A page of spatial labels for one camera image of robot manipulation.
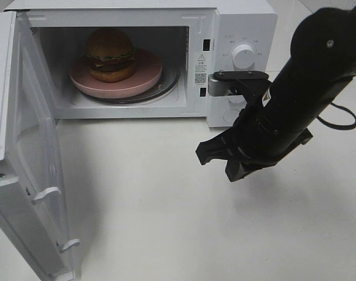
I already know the glass microwave turntable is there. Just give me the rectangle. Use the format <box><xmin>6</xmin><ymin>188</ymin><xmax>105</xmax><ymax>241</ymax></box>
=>
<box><xmin>70</xmin><ymin>66</ymin><xmax>180</xmax><ymax>105</ymax></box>

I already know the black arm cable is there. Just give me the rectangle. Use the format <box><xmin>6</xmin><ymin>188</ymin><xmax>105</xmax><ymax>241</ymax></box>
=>
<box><xmin>317</xmin><ymin>101</ymin><xmax>356</xmax><ymax>130</ymax></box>

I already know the pink round plate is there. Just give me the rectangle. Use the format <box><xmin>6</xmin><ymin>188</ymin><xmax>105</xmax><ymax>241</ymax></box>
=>
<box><xmin>70</xmin><ymin>49</ymin><xmax>163</xmax><ymax>99</ymax></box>

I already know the white microwave oven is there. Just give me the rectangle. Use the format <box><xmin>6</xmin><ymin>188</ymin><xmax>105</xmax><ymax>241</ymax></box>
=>
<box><xmin>6</xmin><ymin>1</ymin><xmax>278</xmax><ymax>127</ymax></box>

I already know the white dial knob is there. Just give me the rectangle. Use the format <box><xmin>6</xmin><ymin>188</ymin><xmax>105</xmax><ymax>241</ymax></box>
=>
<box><xmin>231</xmin><ymin>42</ymin><xmax>256</xmax><ymax>69</ymax></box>
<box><xmin>227</xmin><ymin>95</ymin><xmax>245</xmax><ymax>104</ymax></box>

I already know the toy burger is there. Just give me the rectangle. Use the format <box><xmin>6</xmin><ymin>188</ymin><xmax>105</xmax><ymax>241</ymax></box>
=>
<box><xmin>85</xmin><ymin>28</ymin><xmax>136</xmax><ymax>83</ymax></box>

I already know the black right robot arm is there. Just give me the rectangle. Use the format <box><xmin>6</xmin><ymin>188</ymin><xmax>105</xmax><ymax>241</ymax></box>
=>
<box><xmin>196</xmin><ymin>6</ymin><xmax>356</xmax><ymax>182</ymax></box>

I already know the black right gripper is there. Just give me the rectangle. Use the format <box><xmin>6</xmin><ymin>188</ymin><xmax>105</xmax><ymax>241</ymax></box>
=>
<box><xmin>196</xmin><ymin>101</ymin><xmax>313</xmax><ymax>182</ymax></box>

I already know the white microwave door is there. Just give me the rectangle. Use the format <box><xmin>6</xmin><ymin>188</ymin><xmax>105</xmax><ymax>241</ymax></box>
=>
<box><xmin>0</xmin><ymin>11</ymin><xmax>80</xmax><ymax>280</ymax></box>

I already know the round white door button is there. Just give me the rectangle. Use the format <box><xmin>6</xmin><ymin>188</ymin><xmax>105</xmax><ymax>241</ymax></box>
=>
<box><xmin>223</xmin><ymin>109</ymin><xmax>240</xmax><ymax>124</ymax></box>

